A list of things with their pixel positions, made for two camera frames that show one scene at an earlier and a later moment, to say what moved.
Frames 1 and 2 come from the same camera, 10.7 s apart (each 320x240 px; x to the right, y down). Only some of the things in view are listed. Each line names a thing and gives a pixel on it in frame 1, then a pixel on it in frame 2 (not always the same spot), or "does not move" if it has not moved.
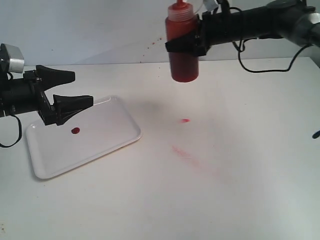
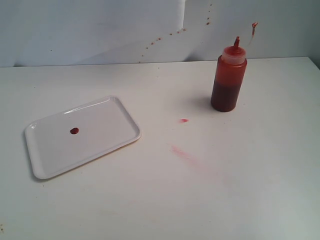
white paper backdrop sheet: x=68 y=32 does not move
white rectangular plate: x=96 y=131 does not move
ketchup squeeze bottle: x=180 y=22 → x=228 y=78
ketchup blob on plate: x=75 y=130 does not move
